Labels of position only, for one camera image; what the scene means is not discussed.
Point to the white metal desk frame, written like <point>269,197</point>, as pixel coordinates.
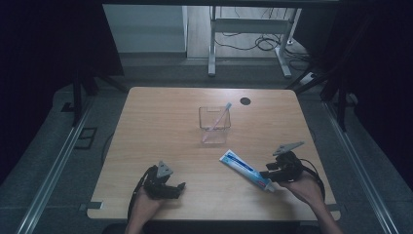
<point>212,48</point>

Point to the black round table grommet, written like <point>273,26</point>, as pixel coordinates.
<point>245,101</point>

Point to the dark curtain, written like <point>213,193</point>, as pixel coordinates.
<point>383,65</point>
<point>39,65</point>

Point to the blue white toothpaste tube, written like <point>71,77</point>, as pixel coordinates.
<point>245,169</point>

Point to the grey tape strip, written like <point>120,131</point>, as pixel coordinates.
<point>92,205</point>
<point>333,208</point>

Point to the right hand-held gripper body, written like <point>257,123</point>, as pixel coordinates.
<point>289,165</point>

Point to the black metal stand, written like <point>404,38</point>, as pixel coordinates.
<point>77,97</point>
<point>341,104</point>

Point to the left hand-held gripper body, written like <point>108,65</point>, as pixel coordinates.
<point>157,182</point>

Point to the white power strip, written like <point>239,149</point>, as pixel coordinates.
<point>308,79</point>

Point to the white cabinet panel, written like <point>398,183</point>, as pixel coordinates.
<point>146,29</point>

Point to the grey metal floor rail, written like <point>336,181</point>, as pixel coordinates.
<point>55,172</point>
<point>360,172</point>

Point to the pink toothbrush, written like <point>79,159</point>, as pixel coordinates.
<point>217,122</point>

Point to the clear plastic square cup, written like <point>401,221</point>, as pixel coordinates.
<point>214,125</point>

